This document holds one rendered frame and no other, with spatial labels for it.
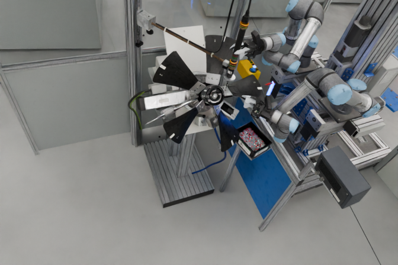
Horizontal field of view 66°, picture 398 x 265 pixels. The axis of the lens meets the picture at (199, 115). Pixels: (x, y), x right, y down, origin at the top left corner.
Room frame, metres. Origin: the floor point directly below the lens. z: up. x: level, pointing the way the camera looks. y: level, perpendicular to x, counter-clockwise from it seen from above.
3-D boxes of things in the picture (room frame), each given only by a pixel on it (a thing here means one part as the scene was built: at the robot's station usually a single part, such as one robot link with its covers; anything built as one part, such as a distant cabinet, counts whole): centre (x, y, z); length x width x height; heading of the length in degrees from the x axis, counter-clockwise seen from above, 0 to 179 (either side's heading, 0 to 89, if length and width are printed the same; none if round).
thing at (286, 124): (1.23, -0.51, 1.17); 0.11 x 0.08 x 0.09; 67
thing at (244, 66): (1.81, -0.29, 1.02); 0.16 x 0.10 x 0.11; 30
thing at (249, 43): (1.46, -0.22, 1.47); 0.12 x 0.08 x 0.09; 130
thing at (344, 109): (1.62, -0.95, 1.09); 0.15 x 0.15 x 0.10
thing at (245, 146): (1.33, -0.38, 0.84); 0.22 x 0.17 x 0.07; 45
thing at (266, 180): (1.47, -0.49, 0.45); 0.82 x 0.01 x 0.66; 30
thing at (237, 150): (1.37, -0.33, 0.40); 0.03 x 0.03 x 0.80; 45
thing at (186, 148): (1.40, 0.04, 0.45); 0.09 x 0.04 x 0.91; 120
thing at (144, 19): (1.64, 0.44, 1.39); 0.10 x 0.07 x 0.08; 65
